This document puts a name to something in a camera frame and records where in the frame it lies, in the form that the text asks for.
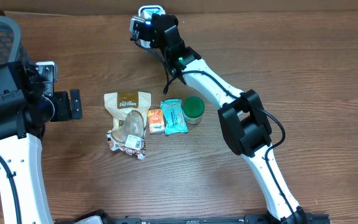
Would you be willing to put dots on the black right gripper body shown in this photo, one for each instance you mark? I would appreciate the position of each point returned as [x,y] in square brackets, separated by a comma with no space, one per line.
[160,44]

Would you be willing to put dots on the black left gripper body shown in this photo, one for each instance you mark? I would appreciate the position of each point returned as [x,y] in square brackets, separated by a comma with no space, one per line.
[63,106]

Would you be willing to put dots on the beige granola bag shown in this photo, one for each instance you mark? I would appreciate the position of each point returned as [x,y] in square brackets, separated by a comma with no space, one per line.
[129,117]

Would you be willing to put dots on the green lid jar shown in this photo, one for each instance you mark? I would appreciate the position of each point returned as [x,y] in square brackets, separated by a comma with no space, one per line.
[193,109]

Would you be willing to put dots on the teal snack packet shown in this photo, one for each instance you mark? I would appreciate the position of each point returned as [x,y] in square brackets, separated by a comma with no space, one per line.
[174,117]

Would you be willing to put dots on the orange snack packet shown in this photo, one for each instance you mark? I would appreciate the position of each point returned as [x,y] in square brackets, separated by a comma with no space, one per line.
[156,121]

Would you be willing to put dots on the small teal white box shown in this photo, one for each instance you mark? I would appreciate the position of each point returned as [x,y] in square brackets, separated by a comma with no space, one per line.
[147,13]

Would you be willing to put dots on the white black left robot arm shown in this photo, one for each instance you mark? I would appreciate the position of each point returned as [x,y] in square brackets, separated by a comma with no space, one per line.
[28,102]

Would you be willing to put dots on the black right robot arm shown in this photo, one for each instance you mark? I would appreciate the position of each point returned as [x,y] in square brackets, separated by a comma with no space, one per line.
[244,122]

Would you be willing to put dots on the white barcode scanner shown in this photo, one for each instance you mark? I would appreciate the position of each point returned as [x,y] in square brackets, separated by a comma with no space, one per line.
[144,43]

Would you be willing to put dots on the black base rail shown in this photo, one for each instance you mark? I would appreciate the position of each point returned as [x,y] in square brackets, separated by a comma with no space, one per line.
[100,216]

